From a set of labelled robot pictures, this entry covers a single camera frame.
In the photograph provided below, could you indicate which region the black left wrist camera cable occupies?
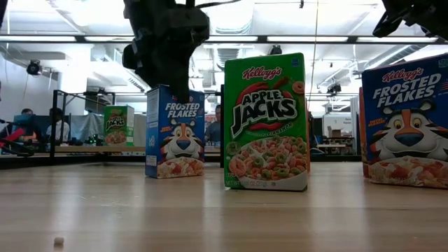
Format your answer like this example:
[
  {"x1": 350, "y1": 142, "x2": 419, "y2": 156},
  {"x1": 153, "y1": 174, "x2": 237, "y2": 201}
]
[{"x1": 194, "y1": 0, "x2": 243, "y2": 10}]

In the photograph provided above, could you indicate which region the grey cloth cover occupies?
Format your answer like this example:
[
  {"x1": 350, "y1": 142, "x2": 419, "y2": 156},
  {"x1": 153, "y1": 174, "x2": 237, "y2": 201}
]
[{"x1": 69, "y1": 113, "x2": 147, "y2": 146}]

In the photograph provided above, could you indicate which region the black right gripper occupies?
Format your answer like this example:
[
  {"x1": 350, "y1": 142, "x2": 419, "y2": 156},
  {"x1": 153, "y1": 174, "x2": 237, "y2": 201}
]
[{"x1": 372, "y1": 0, "x2": 448, "y2": 41}]

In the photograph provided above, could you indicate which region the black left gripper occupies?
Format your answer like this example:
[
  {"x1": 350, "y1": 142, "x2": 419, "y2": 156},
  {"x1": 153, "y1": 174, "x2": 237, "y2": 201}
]
[{"x1": 121, "y1": 0, "x2": 211, "y2": 104}]

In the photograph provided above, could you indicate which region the long ceiling light fixture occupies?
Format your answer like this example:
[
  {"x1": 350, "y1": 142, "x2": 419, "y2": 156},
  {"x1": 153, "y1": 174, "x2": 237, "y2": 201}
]
[{"x1": 0, "y1": 34, "x2": 448, "y2": 45}]

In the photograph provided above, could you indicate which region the green Apple Jacks cereal box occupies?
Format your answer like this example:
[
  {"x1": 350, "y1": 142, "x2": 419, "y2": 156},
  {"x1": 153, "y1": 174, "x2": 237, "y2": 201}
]
[
  {"x1": 223, "y1": 52, "x2": 309, "y2": 193},
  {"x1": 104, "y1": 104, "x2": 135, "y2": 147}
]

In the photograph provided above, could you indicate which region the white background table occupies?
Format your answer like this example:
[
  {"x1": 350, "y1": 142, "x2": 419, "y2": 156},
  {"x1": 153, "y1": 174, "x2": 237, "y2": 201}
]
[{"x1": 316, "y1": 142, "x2": 347, "y2": 155}]

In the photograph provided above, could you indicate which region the person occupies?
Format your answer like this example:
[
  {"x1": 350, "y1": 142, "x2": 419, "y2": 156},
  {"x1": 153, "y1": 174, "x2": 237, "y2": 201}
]
[
  {"x1": 6, "y1": 107, "x2": 38, "y2": 148},
  {"x1": 204, "y1": 104, "x2": 222, "y2": 143},
  {"x1": 45, "y1": 107, "x2": 71, "y2": 144}
]

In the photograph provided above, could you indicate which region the blue Frosted Flakes cereal box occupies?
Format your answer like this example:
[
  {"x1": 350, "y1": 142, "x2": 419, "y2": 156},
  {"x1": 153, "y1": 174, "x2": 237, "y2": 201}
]
[
  {"x1": 361, "y1": 52, "x2": 448, "y2": 190},
  {"x1": 145, "y1": 83, "x2": 206, "y2": 179}
]

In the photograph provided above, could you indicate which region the wooden shelf board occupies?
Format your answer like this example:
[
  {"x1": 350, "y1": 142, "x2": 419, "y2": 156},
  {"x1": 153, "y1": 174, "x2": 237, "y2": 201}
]
[{"x1": 54, "y1": 146, "x2": 221, "y2": 154}]

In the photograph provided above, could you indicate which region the black aluminium table frame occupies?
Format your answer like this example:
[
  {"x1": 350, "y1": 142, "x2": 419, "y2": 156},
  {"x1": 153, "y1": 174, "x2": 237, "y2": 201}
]
[{"x1": 0, "y1": 89, "x2": 361, "y2": 169}]

